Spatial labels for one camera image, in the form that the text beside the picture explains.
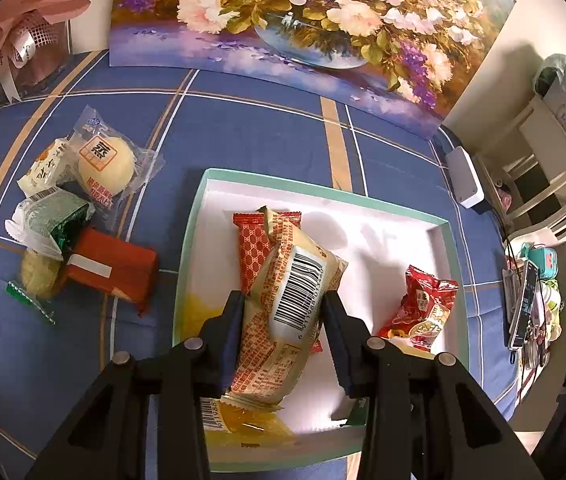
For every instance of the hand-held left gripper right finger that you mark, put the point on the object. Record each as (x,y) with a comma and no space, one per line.
(338,345)

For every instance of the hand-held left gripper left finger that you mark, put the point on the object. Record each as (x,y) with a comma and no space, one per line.
(235,330)

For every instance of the beige barcode snack packet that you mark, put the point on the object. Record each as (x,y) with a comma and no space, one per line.
(283,280)

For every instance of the red patterned packet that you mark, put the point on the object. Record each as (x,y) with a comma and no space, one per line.
(250,255)

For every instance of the red snack packet with cartoon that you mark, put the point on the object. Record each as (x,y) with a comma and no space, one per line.
(423,305)

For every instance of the yellow jelly packet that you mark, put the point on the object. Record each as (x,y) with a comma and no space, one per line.
(253,425)

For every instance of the white box with teal rim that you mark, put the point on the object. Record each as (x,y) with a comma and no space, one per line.
(388,240)

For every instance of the clear steamed bun packet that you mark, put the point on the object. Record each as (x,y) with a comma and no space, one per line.
(105,165)

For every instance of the white packet with orange print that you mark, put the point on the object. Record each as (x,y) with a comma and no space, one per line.
(43,170)

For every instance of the black phone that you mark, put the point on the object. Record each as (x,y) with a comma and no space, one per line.
(525,305)

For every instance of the teal pouch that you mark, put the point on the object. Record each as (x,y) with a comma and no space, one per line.
(538,260)

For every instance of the dark red snack packet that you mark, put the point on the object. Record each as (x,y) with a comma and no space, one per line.
(118,265)

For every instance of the clear packet with pale cake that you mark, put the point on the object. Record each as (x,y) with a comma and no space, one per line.
(38,272)

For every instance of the white plastic device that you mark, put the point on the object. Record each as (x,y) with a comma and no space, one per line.
(465,177)

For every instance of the white chair with clutter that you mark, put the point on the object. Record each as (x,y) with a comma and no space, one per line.
(533,150)

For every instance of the white and green snack packet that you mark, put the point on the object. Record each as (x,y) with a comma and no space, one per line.
(48,215)

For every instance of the glass vase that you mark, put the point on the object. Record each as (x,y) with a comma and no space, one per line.
(48,65)

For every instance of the flower painting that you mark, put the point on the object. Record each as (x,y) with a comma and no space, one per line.
(313,10)

